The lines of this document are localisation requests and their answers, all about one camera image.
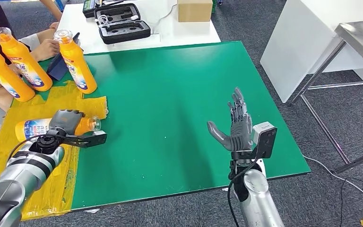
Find person's right hand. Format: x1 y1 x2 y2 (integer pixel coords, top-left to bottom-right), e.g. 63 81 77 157
31 38 61 62

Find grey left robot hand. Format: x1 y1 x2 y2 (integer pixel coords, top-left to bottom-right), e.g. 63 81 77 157
48 109 86 136

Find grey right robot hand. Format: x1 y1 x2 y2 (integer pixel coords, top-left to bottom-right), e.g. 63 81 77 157
207 87 253 152

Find orange detergent bottle clear cap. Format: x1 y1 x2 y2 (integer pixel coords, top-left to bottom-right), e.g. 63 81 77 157
0 27 53 92
53 29 98 95
15 116 102 143
0 37 35 103

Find tablet in blue case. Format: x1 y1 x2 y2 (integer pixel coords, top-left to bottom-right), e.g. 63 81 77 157
46 32 81 81

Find black device green screen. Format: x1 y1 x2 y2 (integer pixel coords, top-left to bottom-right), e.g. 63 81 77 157
82 0 125 19

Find yellow tape sheet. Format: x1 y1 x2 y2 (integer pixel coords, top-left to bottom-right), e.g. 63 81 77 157
0 80 109 221

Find black foam-lined case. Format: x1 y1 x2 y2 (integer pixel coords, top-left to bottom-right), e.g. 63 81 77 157
94 3 151 45

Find white table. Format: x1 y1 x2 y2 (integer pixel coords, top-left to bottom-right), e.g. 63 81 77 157
56 0 222 55

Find brown cardboard box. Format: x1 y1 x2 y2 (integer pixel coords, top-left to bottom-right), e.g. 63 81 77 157
177 0 214 23

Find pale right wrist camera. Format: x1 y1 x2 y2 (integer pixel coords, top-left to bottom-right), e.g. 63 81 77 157
251 121 278 159

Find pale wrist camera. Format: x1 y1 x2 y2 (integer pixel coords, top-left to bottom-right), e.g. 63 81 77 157
83 131 108 148
251 121 278 159

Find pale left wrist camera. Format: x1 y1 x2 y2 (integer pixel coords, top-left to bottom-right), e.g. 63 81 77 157
83 131 108 148

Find white coiled cable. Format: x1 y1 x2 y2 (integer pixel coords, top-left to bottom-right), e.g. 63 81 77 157
95 15 112 30

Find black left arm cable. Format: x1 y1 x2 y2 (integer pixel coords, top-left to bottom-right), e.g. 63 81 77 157
7 134 49 164

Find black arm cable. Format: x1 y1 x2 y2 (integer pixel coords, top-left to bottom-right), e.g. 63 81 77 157
7 134 49 164
226 158 260 227

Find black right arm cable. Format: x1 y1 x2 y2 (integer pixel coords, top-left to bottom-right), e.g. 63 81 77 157
226 158 260 227

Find white floor cable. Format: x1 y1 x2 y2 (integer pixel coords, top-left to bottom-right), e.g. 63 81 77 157
303 155 363 202

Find thin grey cable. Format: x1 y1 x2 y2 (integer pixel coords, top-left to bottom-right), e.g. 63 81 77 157
150 4 178 35

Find black floor cable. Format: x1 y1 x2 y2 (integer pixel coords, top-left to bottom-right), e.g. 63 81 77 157
338 176 363 227

